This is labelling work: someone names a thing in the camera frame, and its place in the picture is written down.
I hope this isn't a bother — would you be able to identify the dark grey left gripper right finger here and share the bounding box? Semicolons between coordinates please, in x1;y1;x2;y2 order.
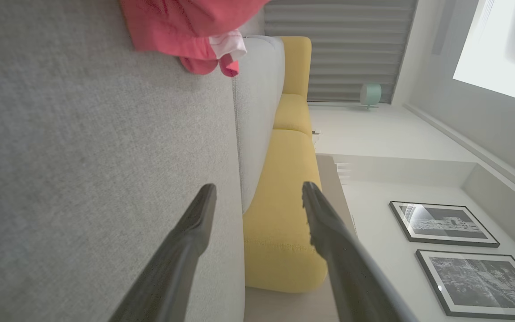
301;181;417;322

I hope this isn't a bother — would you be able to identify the grey pleated curtain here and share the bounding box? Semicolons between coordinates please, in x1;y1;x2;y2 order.
264;0;419;104

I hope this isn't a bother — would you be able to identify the small yellow sofa back cushion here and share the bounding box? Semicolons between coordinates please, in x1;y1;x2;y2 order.
273;93;312;136
280;36;312;98

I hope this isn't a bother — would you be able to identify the black framed monochrome picture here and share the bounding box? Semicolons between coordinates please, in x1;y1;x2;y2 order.
415;250;515;321
389;201;501;248

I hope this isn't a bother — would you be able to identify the mint green round appliance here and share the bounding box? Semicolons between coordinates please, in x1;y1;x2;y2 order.
359;83;382;111

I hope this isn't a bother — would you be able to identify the large grey sofa chaise cushion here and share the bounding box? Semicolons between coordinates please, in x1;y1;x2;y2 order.
0;0;245;322

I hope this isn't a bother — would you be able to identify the grey sofa seat cushion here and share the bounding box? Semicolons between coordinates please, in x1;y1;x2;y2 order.
233;36;286;214

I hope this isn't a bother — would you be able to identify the large yellow sofa back cushion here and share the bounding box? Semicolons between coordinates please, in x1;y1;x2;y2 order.
243;129;328;294

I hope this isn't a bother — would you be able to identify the red white basketball jersey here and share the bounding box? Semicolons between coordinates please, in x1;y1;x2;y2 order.
119;0;270;77

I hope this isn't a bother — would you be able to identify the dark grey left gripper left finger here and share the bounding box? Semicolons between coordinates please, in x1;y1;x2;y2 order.
108;183;217;322

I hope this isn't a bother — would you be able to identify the white slatted radiator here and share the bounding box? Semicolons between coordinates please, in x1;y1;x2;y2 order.
335;162;353;185

